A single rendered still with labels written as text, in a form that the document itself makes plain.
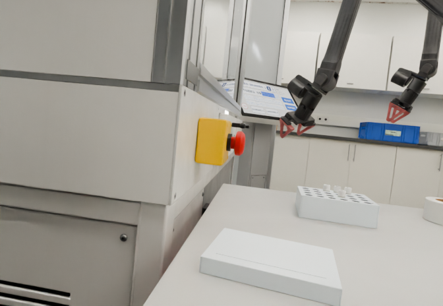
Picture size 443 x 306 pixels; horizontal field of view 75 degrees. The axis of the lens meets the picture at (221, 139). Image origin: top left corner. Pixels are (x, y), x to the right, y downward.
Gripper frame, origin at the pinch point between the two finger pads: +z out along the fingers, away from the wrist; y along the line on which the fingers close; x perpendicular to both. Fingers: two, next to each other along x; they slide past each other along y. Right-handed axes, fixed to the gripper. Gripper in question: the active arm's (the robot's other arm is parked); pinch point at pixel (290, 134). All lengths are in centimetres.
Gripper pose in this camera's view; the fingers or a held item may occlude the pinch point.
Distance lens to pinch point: 118.4
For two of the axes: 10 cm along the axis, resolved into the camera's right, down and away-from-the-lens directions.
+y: -8.2, 1.3, -5.6
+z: -3.0, 7.4, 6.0
